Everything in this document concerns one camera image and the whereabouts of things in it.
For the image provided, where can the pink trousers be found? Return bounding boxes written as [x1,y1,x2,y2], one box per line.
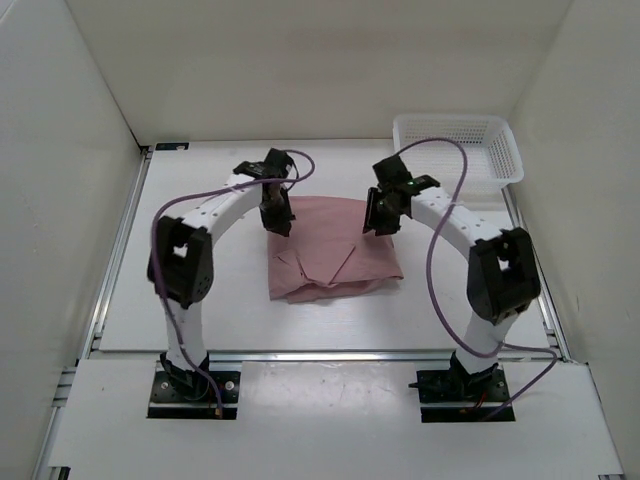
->
[267,196,404,304]

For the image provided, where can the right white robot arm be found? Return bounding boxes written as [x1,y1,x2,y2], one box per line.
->
[363,176,541,400]

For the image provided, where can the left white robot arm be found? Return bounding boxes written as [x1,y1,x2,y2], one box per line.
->
[147,149,297,400]

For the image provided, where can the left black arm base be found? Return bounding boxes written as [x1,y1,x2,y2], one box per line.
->
[147,367,241,420]

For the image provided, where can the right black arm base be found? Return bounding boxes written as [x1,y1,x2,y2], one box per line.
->
[408,367,516,424]

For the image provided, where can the white plastic basket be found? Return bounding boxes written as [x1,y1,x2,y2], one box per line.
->
[393,113,524,198]

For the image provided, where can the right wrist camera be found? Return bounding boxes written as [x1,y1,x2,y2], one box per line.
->
[372,154,412,190]

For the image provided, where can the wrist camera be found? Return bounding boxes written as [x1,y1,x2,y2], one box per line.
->
[372,154,412,190]
[263,148,294,179]

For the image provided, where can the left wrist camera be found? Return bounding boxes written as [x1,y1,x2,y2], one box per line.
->
[263,148,294,179]

